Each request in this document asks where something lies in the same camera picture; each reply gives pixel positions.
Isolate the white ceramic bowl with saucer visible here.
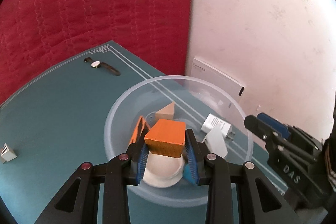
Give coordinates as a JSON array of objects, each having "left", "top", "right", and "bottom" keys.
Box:
[{"left": 143, "top": 152, "right": 185, "bottom": 188}]

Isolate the tall white zebra wedge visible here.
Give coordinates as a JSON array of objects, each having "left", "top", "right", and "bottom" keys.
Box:
[{"left": 202, "top": 128, "right": 228, "bottom": 159}]

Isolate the orange striped wedge block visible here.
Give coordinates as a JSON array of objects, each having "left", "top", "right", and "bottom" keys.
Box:
[{"left": 144, "top": 119, "right": 186, "bottom": 158}]

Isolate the white usb charger plug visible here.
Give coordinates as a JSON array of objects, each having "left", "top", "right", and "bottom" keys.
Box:
[{"left": 201, "top": 114, "right": 235, "bottom": 139}]

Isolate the large orange wedge block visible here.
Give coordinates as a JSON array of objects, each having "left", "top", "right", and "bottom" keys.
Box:
[{"left": 129, "top": 115, "right": 151, "bottom": 144}]

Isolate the large beige wooden wedge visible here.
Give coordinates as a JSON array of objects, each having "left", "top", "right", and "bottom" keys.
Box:
[{"left": 155, "top": 102, "right": 175, "bottom": 121}]

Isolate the white zebra striped wedge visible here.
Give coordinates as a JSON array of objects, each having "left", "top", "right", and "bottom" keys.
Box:
[{"left": 1, "top": 143, "right": 17, "bottom": 163}]

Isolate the blue wedge block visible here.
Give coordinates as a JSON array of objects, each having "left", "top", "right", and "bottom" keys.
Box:
[{"left": 183, "top": 164, "right": 195, "bottom": 185}]

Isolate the clear plastic basin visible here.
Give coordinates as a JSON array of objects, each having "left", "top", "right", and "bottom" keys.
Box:
[{"left": 104, "top": 76, "right": 253, "bottom": 207}]

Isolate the teal table mat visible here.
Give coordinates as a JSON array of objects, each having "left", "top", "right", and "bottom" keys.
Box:
[{"left": 1, "top": 42, "right": 286, "bottom": 223}]

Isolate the red quilted blanket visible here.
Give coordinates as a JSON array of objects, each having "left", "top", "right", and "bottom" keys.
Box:
[{"left": 1, "top": 0, "right": 191, "bottom": 101}]

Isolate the white wall panel box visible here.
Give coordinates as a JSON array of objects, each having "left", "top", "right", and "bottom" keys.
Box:
[{"left": 190, "top": 57, "right": 245, "bottom": 102}]

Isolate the black strap wristwatch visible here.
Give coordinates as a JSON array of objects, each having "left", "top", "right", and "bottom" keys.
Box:
[{"left": 83, "top": 57, "right": 121, "bottom": 76}]

